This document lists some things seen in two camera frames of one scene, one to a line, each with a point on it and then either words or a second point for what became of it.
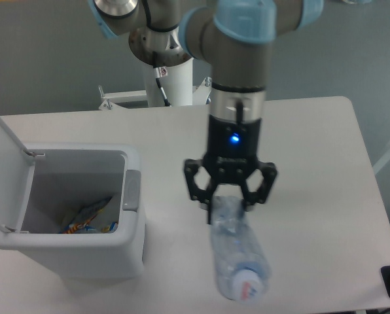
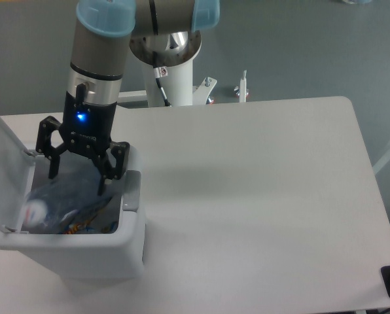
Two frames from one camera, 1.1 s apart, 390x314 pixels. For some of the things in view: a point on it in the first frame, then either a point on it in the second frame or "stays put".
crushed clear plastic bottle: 242,269 to 60,200
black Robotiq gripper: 233,148 to 88,127
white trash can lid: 10,172 stays put
